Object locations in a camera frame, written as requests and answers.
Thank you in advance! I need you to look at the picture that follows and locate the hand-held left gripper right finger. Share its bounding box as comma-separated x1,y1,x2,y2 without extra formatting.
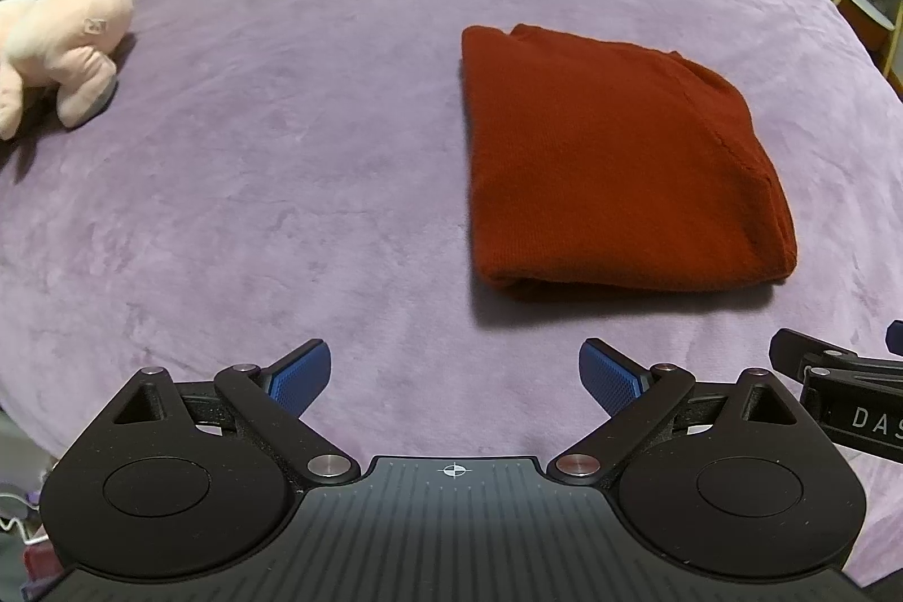
549,339,795,487

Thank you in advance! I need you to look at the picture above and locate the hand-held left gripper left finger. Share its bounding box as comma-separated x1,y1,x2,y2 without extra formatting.
113,339,362,485

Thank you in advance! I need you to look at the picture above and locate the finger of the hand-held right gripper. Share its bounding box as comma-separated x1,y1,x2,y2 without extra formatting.
768,327,903,388

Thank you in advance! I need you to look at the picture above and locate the red knit cardigan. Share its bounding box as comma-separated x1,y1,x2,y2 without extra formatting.
461,24,800,301

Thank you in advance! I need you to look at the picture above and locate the purple fleece blanket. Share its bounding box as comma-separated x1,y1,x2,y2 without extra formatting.
0,0,903,589

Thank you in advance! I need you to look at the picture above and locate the pink plush toy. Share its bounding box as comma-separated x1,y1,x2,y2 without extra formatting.
0,0,137,143

